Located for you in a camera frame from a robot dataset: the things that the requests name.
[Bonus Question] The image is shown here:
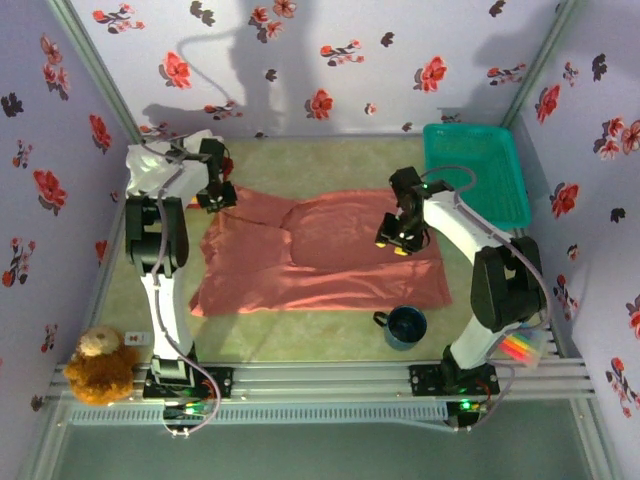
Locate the aluminium corner post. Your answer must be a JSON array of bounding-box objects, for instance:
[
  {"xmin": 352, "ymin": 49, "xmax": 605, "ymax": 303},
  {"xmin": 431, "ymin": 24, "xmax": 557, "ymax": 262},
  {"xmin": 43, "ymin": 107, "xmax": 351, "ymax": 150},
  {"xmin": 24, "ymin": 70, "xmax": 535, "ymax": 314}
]
[
  {"xmin": 47, "ymin": 0, "xmax": 144, "ymax": 144},
  {"xmin": 502, "ymin": 0, "xmax": 586, "ymax": 129}
]

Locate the pink t-shirt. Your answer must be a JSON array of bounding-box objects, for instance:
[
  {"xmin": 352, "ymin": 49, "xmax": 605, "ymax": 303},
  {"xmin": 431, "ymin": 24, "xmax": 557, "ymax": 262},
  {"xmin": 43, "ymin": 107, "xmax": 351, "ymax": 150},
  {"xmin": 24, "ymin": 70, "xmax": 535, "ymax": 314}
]
[{"xmin": 188, "ymin": 188, "xmax": 454, "ymax": 319}]

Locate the teal plastic basket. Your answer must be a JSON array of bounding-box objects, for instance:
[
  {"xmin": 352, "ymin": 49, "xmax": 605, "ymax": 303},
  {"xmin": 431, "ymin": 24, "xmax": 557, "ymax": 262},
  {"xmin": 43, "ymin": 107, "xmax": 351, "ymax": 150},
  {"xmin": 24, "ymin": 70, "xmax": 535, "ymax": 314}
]
[{"xmin": 422, "ymin": 123, "xmax": 532, "ymax": 232}]

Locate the aluminium mounting rail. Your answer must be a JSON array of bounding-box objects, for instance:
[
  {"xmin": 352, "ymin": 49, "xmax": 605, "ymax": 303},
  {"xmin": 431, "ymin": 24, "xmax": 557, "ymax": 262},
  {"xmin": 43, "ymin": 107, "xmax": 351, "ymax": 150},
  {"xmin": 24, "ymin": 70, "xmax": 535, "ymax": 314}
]
[{"xmin": 47, "ymin": 358, "xmax": 599, "ymax": 401}]

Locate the coloured marker pack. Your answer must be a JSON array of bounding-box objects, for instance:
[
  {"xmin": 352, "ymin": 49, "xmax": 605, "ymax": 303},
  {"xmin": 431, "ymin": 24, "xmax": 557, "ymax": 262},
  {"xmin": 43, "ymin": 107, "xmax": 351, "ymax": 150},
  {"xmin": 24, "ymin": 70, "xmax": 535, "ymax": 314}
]
[{"xmin": 492, "ymin": 327, "xmax": 546, "ymax": 369}]

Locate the blue mug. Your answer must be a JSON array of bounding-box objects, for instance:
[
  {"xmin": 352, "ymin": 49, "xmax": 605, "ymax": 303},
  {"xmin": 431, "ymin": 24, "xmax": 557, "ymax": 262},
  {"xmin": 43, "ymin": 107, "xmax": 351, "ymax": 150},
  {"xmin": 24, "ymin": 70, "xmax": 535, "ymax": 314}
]
[{"xmin": 372, "ymin": 304, "xmax": 429, "ymax": 351}]

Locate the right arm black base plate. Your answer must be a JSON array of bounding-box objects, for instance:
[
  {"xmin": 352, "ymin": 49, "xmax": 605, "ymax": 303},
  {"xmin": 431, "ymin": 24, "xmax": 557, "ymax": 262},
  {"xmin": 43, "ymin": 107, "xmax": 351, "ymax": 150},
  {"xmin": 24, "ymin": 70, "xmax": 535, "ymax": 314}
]
[{"xmin": 408, "ymin": 363, "xmax": 500, "ymax": 396}]

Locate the brown teddy bear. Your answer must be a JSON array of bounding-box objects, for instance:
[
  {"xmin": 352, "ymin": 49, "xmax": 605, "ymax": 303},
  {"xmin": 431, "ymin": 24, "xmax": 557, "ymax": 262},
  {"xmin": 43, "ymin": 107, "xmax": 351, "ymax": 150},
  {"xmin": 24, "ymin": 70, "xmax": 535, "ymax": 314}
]
[{"xmin": 63, "ymin": 325, "xmax": 141, "ymax": 406}]

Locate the slotted grey cable duct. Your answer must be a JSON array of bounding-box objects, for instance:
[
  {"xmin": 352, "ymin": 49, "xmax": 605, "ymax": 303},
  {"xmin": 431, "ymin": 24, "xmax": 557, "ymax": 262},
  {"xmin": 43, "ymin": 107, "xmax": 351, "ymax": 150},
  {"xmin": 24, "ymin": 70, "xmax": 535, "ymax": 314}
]
[{"xmin": 67, "ymin": 402, "xmax": 449, "ymax": 426}]

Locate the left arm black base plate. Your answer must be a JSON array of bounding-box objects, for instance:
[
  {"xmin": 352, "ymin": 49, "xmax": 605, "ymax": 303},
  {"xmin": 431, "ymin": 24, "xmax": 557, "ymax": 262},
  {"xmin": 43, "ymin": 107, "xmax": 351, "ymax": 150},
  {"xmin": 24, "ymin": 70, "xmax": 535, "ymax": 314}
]
[{"xmin": 143, "ymin": 367, "xmax": 235, "ymax": 400}]

